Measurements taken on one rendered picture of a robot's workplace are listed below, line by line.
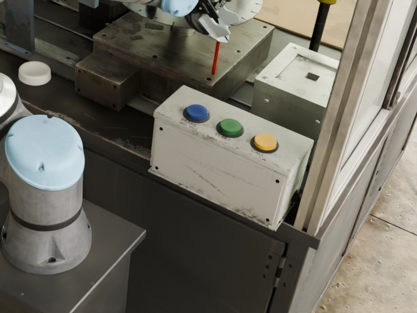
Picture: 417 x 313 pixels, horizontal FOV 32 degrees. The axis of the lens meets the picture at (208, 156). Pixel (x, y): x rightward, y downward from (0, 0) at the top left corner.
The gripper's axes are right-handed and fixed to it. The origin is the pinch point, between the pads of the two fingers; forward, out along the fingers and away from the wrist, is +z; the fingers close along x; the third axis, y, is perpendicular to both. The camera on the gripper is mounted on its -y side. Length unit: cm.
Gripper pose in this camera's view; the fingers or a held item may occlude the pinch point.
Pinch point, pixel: (221, 36)
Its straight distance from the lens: 144.1
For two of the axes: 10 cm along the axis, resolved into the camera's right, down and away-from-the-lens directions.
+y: 7.3, 1.6, -6.6
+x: 5.0, -7.9, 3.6
